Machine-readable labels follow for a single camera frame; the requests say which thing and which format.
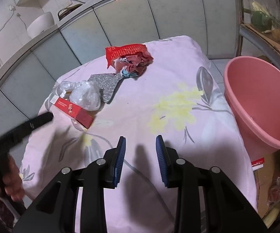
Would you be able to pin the clear plastic bag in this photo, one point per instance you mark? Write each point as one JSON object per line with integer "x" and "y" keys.
{"x": 63, "y": 87}

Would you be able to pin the person's left hand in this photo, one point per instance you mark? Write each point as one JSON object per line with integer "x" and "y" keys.
{"x": 11, "y": 182}

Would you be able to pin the light blue paper scrap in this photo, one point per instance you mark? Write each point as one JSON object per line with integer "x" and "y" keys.
{"x": 127, "y": 73}

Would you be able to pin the metal shelf rack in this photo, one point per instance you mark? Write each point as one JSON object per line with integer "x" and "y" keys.
{"x": 238, "y": 17}

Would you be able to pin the green watermelon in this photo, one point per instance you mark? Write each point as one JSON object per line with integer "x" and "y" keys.
{"x": 261, "y": 20}

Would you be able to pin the ginger root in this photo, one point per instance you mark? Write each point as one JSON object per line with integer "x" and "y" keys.
{"x": 279, "y": 33}

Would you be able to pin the silver scouring cloth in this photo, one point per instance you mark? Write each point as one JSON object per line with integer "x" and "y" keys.
{"x": 106, "y": 87}

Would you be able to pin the kitchen base cabinet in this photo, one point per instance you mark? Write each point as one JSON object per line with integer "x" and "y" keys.
{"x": 120, "y": 24}

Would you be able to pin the white plastic bag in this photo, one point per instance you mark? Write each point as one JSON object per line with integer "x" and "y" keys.
{"x": 85, "y": 97}

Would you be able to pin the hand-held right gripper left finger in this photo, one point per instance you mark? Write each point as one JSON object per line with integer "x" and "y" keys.
{"x": 120, "y": 160}

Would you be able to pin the black electric cooktop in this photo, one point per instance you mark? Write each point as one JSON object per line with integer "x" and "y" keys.
{"x": 67, "y": 11}

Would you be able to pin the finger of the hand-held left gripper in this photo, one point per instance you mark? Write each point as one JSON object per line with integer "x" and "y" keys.
{"x": 33, "y": 126}

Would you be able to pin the red carton box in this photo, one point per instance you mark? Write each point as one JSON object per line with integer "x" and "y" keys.
{"x": 74, "y": 111}

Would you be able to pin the pink floral tablecloth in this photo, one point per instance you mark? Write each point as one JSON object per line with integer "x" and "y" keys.
{"x": 140, "y": 97}

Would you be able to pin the pink plastic bucket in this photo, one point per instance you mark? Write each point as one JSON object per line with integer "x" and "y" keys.
{"x": 259, "y": 97}

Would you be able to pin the brown cardboard sheet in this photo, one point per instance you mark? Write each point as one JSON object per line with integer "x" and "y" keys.
{"x": 271, "y": 43}

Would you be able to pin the empty white wall socket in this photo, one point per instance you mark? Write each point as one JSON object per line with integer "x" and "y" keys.
{"x": 67, "y": 3}

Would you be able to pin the white rice cooker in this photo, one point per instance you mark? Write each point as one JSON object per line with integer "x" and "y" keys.
{"x": 40, "y": 24}

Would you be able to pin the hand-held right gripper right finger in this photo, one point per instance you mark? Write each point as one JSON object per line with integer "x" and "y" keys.
{"x": 160, "y": 160}

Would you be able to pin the red snack bag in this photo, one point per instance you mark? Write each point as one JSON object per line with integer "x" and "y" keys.
{"x": 125, "y": 51}

